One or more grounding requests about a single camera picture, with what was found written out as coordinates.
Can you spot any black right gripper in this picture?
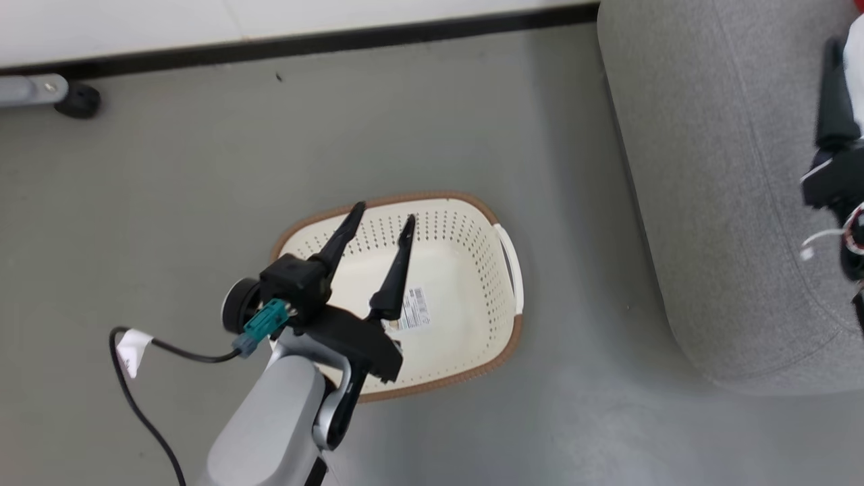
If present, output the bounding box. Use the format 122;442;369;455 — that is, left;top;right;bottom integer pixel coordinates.
800;36;864;211

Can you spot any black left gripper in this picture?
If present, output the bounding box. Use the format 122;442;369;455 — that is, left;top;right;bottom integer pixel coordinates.
290;200;416;385

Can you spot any beige perforated plastic laundry basket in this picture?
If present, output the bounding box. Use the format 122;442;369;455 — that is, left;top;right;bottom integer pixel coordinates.
271;191;525;404

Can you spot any white barcode sticker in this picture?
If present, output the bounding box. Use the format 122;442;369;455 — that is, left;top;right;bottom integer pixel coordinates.
382;286;433;333

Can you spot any grey fabric sofa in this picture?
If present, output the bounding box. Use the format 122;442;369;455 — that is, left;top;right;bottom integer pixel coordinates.
597;0;864;397

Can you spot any black baseboard strip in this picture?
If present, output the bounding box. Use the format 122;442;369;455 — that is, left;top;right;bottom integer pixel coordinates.
0;2;601;79

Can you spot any grey metal leg black foot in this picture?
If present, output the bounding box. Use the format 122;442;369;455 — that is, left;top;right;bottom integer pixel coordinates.
0;73;103;121

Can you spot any teal cable connector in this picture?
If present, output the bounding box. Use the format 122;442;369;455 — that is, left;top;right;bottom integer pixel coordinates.
232;298;290;358

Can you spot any red white twisted wire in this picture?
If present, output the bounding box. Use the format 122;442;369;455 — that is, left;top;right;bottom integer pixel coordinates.
844;205;864;256

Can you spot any white wire with plug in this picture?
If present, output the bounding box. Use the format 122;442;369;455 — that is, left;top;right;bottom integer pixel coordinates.
799;228;846;262

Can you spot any white cable tag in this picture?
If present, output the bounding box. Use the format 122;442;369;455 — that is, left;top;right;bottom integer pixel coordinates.
115;328;154;379

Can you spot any thin black camera cable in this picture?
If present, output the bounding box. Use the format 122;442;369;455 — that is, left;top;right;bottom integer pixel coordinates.
109;326;244;486

